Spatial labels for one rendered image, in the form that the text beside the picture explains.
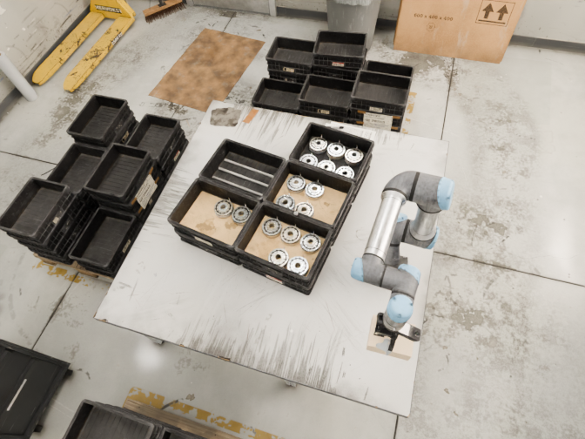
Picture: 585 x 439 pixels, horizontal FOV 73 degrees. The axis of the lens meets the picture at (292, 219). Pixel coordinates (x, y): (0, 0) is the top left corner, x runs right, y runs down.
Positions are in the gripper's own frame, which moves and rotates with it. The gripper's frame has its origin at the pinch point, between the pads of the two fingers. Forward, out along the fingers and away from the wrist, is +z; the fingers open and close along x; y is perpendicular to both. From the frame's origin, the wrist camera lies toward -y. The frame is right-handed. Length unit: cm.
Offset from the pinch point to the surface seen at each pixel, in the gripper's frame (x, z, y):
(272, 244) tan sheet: -39, 26, 62
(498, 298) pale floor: -73, 109, -76
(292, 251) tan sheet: -37, 26, 51
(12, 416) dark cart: 73, 75, 181
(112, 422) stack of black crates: 59, 60, 119
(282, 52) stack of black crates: -240, 71, 119
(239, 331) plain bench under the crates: 5, 39, 67
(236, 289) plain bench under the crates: -15, 39, 76
